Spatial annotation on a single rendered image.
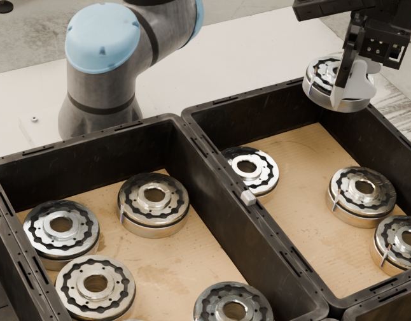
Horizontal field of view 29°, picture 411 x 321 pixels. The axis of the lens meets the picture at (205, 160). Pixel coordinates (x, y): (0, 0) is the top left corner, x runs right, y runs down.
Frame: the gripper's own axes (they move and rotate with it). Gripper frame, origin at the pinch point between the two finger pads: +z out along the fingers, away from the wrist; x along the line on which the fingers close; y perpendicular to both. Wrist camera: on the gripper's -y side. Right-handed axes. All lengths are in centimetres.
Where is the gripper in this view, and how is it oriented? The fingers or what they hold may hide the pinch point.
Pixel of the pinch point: (334, 91)
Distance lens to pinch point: 118.3
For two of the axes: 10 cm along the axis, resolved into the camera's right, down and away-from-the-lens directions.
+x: 2.7, -6.3, 7.3
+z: -1.4, 7.2, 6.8
